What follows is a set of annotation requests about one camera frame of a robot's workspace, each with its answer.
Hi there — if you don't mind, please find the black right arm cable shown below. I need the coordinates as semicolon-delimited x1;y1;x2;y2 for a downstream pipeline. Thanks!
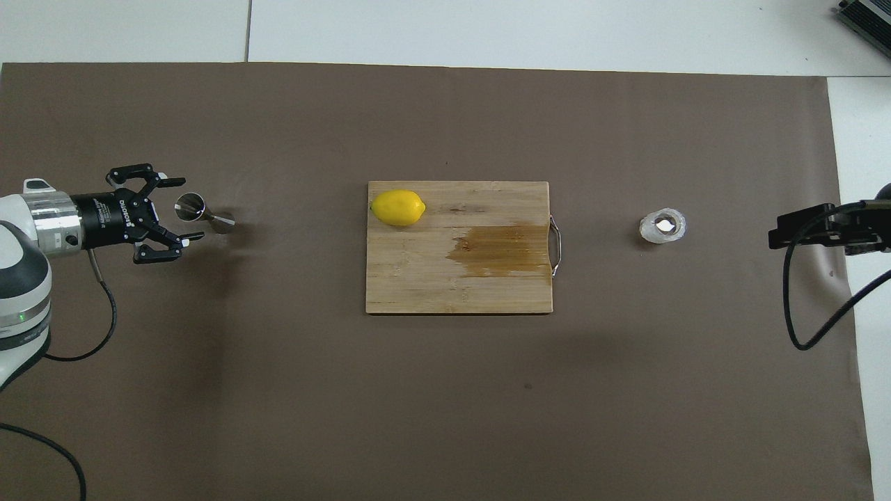
782;200;891;351

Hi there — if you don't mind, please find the yellow lemon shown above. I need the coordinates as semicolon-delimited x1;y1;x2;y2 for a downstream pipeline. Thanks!
370;189;427;227

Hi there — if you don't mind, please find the grey finned electronic device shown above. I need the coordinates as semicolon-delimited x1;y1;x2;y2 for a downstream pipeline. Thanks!
835;0;891;51

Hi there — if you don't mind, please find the brown paper table mat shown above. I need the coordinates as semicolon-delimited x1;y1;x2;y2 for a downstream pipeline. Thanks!
0;61;875;501

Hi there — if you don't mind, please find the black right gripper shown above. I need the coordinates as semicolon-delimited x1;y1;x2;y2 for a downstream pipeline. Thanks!
768;200;891;255

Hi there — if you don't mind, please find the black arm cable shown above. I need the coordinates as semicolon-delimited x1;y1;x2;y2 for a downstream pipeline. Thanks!
782;200;891;351
0;249;118;501

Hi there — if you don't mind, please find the steel double jigger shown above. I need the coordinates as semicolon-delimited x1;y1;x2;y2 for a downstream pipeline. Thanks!
174;193;236;234

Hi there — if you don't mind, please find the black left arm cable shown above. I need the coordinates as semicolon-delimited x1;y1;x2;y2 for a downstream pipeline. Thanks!
0;249;118;501

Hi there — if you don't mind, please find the clear textured glass cup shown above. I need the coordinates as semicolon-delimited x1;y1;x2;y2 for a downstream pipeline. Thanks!
639;207;687;245

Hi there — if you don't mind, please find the wooden cutting board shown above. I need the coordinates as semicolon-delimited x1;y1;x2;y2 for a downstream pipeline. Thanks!
365;180;563;315

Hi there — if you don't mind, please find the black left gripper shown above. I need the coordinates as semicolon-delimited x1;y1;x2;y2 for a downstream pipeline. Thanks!
72;164;206;265

